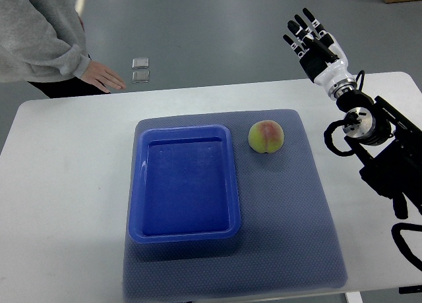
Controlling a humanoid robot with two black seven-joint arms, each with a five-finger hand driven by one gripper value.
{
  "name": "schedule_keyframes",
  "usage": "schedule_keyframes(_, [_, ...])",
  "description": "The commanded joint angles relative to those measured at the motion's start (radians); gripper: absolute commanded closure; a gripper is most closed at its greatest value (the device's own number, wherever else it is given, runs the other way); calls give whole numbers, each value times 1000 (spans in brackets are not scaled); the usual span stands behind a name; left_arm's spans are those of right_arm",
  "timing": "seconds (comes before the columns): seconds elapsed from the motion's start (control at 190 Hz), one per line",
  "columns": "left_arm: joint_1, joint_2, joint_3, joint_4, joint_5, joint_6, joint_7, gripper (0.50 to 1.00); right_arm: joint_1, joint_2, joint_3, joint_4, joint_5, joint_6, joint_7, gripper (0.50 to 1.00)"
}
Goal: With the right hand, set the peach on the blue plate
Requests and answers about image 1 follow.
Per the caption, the person's bare hand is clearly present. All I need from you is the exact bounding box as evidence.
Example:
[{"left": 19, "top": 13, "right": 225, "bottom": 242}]
[{"left": 80, "top": 61, "right": 127, "bottom": 94}]

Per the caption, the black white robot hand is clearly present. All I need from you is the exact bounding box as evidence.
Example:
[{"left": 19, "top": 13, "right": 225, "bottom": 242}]
[{"left": 283, "top": 8, "right": 357, "bottom": 100}]

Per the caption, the yellow-green pink peach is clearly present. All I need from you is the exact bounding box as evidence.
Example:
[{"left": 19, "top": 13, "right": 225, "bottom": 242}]
[{"left": 248, "top": 120, "right": 285, "bottom": 153}]

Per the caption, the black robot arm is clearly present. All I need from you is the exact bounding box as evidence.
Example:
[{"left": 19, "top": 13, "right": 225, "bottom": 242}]
[{"left": 324, "top": 71, "right": 421, "bottom": 219}]

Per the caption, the lower metal floor plate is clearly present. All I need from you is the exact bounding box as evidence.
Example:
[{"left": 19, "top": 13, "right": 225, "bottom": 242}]
[{"left": 132, "top": 70, "right": 150, "bottom": 83}]

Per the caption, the metal floor plate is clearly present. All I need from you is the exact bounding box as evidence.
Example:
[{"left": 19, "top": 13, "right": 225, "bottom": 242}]
[
  {"left": 132, "top": 57, "right": 149, "bottom": 69},
  {"left": 132, "top": 70, "right": 150, "bottom": 83}
]

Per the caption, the upper metal floor plate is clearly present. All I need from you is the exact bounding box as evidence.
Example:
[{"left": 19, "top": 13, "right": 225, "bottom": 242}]
[{"left": 132, "top": 57, "right": 149, "bottom": 69}]

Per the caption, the blue plastic tray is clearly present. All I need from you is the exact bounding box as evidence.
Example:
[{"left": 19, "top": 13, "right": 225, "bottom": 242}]
[{"left": 128, "top": 124, "right": 241, "bottom": 244}]

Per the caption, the grey-blue textured mat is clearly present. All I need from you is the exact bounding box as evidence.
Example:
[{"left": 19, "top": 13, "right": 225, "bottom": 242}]
[{"left": 123, "top": 109, "right": 347, "bottom": 302}]

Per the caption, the white table leg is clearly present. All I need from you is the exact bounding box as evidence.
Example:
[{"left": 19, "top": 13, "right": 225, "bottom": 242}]
[{"left": 344, "top": 292, "right": 363, "bottom": 303}]

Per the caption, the black cable loop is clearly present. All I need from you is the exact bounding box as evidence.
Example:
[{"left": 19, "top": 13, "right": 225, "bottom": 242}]
[{"left": 390, "top": 222, "right": 422, "bottom": 273}]

